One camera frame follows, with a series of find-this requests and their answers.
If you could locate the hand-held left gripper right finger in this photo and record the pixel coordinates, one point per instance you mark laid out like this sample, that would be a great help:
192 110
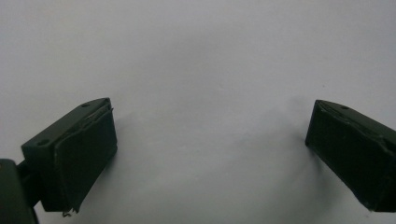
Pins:
351 152

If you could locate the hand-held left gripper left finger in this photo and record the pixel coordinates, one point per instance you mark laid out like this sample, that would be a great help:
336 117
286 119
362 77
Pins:
74 155

